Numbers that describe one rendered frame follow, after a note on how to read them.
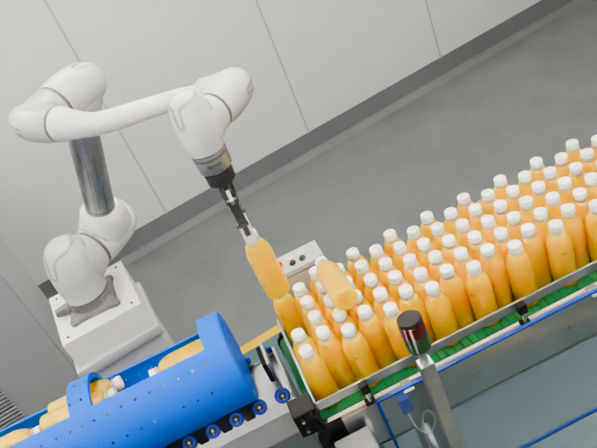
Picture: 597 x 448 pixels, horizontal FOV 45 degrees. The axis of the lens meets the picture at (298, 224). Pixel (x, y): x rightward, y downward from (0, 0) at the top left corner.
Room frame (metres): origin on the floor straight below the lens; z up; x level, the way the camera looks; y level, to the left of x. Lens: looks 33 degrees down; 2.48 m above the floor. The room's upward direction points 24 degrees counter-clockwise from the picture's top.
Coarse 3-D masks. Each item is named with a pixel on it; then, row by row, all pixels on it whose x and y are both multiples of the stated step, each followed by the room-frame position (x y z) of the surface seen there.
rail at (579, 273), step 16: (576, 272) 1.46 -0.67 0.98; (544, 288) 1.45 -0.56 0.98; (560, 288) 1.46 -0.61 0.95; (512, 304) 1.45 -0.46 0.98; (528, 304) 1.45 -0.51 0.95; (480, 320) 1.44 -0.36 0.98; (496, 320) 1.44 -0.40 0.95; (448, 336) 1.44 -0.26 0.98; (464, 336) 1.44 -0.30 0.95; (432, 352) 1.43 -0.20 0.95; (384, 368) 1.42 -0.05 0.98; (400, 368) 1.42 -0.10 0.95; (352, 384) 1.42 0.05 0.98; (368, 384) 1.42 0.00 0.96; (320, 400) 1.41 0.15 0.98; (336, 400) 1.41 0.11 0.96
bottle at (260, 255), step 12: (264, 240) 1.62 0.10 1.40; (252, 252) 1.60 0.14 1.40; (264, 252) 1.60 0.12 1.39; (252, 264) 1.60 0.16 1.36; (264, 264) 1.59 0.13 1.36; (276, 264) 1.61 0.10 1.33; (264, 276) 1.59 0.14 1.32; (276, 276) 1.59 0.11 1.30; (264, 288) 1.61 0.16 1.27; (276, 288) 1.59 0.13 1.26; (288, 288) 1.60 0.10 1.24
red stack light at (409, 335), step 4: (420, 324) 1.25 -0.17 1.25; (424, 324) 1.26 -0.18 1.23; (400, 328) 1.26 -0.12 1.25; (416, 328) 1.24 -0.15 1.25; (420, 328) 1.25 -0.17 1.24; (424, 328) 1.25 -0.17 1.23; (400, 332) 1.27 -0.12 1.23; (404, 332) 1.25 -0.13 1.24; (408, 332) 1.25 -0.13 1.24; (412, 332) 1.24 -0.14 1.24; (416, 332) 1.24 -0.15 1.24; (420, 332) 1.24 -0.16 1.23; (424, 332) 1.25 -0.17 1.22; (404, 336) 1.26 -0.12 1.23; (408, 336) 1.25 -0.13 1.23; (412, 336) 1.24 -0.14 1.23; (416, 336) 1.24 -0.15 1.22; (420, 336) 1.24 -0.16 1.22; (408, 340) 1.25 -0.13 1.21; (412, 340) 1.24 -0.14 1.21; (416, 340) 1.24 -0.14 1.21
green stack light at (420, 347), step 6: (426, 330) 1.27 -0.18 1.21; (426, 336) 1.25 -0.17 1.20; (408, 342) 1.25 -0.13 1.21; (414, 342) 1.24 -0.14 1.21; (420, 342) 1.24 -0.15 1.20; (426, 342) 1.25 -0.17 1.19; (408, 348) 1.26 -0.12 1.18; (414, 348) 1.25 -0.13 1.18; (420, 348) 1.24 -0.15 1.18; (426, 348) 1.24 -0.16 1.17; (414, 354) 1.25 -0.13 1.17; (420, 354) 1.24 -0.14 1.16
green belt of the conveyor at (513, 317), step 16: (592, 272) 1.51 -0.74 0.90; (576, 288) 1.48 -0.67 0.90; (544, 304) 1.47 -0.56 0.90; (512, 320) 1.47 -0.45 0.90; (480, 336) 1.46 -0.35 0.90; (288, 352) 1.74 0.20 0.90; (448, 352) 1.46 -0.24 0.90; (416, 368) 1.45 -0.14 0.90; (304, 384) 1.57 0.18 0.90; (384, 384) 1.49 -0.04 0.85; (352, 400) 1.44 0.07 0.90
